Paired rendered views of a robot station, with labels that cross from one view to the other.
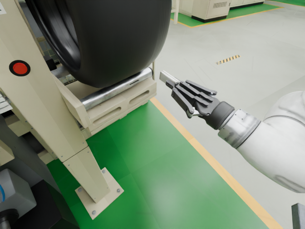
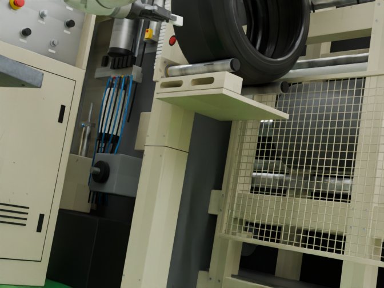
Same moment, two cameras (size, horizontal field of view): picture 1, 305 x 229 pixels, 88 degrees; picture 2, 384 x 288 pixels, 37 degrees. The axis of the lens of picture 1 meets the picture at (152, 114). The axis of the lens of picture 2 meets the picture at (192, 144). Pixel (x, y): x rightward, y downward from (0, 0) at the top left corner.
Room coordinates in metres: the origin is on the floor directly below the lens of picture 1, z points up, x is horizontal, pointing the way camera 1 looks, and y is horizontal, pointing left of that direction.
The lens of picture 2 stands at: (0.62, -1.91, 0.35)
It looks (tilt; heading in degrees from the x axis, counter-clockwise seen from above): 8 degrees up; 92
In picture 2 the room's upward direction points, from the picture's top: 9 degrees clockwise
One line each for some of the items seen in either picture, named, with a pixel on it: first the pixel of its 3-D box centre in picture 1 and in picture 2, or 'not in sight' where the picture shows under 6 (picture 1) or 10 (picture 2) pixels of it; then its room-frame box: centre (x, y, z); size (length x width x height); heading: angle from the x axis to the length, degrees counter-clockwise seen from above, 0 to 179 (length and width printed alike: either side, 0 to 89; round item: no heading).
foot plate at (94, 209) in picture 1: (99, 190); not in sight; (0.43, 0.40, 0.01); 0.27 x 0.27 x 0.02; 45
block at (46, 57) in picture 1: (48, 62); not in sight; (0.59, 0.42, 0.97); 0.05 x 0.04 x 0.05; 45
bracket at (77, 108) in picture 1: (60, 90); (194, 82); (0.50, 0.36, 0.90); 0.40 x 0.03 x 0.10; 45
